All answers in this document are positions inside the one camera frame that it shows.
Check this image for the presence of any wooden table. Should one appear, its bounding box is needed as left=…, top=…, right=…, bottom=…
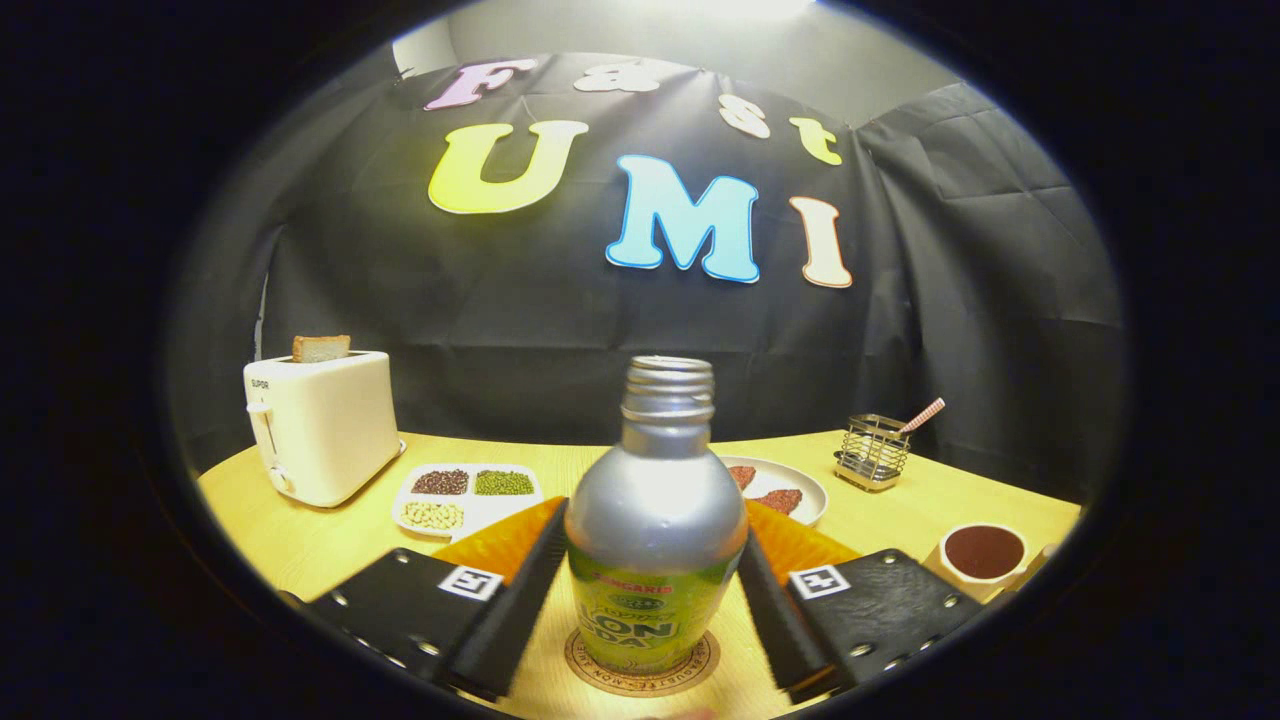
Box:
left=197, top=430, right=1084, bottom=720

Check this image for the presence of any white toaster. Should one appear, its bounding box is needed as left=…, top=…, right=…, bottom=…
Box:
left=243, top=350, right=404, bottom=509

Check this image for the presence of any wire basket holder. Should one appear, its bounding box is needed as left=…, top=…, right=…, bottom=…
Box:
left=834, top=414, right=912, bottom=492

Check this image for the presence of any white divided dish of beans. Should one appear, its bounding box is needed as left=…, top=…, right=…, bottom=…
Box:
left=391, top=462, right=546, bottom=541

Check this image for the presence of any white oval plate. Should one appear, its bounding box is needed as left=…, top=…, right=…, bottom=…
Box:
left=716, top=456, right=829, bottom=528

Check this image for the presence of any round cork coaster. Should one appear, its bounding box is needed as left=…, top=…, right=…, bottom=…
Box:
left=563, top=628, right=721, bottom=698

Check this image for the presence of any silver bottle with green label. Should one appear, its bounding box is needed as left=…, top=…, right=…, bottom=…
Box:
left=564, top=356, right=749, bottom=676

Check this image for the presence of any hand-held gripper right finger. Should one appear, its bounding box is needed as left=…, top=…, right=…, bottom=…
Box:
left=736, top=498, right=988, bottom=705

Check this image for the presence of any striped straw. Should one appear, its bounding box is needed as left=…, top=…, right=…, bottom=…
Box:
left=897, top=397, right=946, bottom=437

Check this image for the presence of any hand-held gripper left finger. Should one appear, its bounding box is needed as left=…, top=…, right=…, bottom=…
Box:
left=298, top=497, right=571, bottom=701

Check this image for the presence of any cream cup with wooden handle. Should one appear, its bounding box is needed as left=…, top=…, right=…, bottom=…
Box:
left=922, top=521, right=1061, bottom=604

